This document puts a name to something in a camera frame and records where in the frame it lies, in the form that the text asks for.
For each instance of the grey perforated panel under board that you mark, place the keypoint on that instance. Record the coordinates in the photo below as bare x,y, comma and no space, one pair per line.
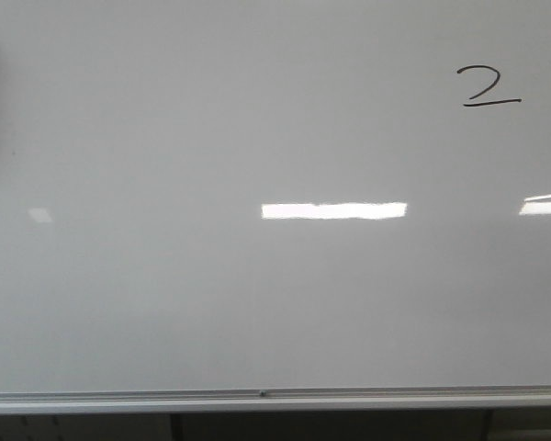
86,427

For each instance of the white whiteboard with aluminium frame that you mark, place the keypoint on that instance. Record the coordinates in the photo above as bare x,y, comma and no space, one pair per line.
211,206

